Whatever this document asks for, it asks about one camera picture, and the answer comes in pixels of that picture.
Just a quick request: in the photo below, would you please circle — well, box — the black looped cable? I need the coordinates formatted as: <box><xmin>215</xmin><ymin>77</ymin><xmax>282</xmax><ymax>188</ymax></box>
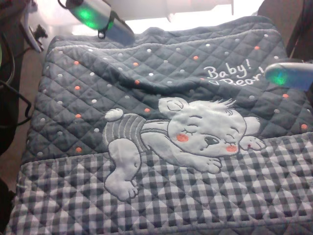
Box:
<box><xmin>0</xmin><ymin>31</ymin><xmax>33</xmax><ymax>128</ymax></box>

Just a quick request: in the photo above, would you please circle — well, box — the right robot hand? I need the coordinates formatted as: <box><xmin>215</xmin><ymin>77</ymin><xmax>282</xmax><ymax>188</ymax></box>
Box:
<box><xmin>265</xmin><ymin>61</ymin><xmax>313</xmax><ymax>93</ymax></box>

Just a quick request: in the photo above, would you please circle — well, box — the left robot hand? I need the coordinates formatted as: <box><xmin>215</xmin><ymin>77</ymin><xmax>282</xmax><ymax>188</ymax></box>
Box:
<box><xmin>57</xmin><ymin>0</ymin><xmax>135</xmax><ymax>47</ymax></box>

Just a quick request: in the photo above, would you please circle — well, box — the grey quilt with printed bear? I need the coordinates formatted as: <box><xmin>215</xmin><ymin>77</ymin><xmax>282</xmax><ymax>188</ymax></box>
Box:
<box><xmin>4</xmin><ymin>15</ymin><xmax>313</xmax><ymax>235</ymax></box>

